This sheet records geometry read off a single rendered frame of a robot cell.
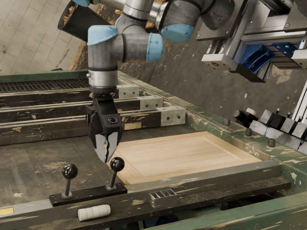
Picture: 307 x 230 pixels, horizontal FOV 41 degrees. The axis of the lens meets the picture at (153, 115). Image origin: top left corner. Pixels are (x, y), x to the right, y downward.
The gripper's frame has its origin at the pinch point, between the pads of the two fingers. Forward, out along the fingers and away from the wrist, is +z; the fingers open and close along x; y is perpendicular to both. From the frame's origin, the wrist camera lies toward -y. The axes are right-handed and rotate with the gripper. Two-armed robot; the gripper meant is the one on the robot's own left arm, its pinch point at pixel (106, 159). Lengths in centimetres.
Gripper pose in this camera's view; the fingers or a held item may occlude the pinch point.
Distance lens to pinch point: 111.9
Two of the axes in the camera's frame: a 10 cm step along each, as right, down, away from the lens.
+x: -9.1, 0.9, -4.1
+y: -4.2, -2.5, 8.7
